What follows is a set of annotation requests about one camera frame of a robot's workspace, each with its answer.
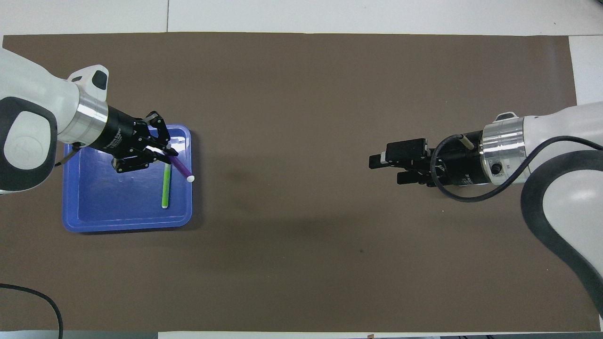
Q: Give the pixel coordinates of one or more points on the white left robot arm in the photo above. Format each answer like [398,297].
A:
[37,122]

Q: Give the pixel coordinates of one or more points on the green pen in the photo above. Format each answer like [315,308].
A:
[166,188]

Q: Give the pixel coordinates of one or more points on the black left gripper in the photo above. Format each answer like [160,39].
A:
[120,134]

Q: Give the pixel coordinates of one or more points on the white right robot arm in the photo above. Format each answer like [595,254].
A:
[565,155]

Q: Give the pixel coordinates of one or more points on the purple pen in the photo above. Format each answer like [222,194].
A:
[181,167]

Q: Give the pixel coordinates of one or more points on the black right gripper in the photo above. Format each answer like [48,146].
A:
[466,165]

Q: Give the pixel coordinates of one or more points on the brown table mat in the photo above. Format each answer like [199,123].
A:
[292,117]

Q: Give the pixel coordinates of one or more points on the blue plastic tray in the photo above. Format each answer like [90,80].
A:
[118,202]

